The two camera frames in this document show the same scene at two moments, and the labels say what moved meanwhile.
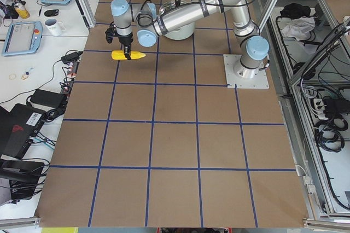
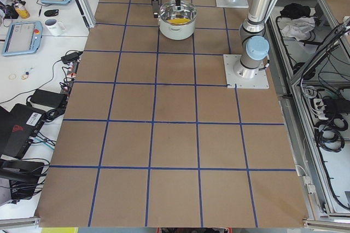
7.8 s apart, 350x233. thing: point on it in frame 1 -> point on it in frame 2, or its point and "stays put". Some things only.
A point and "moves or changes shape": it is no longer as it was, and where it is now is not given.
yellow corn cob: [120, 54] moves or changes shape
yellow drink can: [23, 13] stays put
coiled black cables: [328, 134] stays put
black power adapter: [48, 99] stays put
